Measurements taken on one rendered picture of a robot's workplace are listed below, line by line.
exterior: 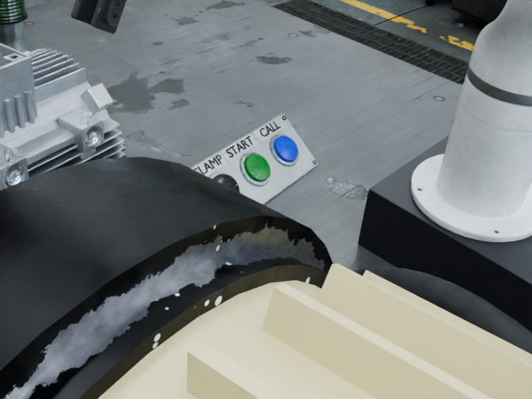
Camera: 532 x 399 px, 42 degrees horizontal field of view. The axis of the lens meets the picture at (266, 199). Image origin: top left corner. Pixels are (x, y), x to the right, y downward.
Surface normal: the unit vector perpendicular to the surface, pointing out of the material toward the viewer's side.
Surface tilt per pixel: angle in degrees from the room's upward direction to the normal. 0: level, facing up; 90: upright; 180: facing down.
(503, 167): 93
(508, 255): 3
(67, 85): 88
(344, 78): 0
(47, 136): 0
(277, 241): 90
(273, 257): 32
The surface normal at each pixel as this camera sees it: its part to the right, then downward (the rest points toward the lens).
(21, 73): 0.81, 0.39
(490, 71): -0.79, 0.33
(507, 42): -0.58, 0.76
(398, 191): 0.07, -0.78
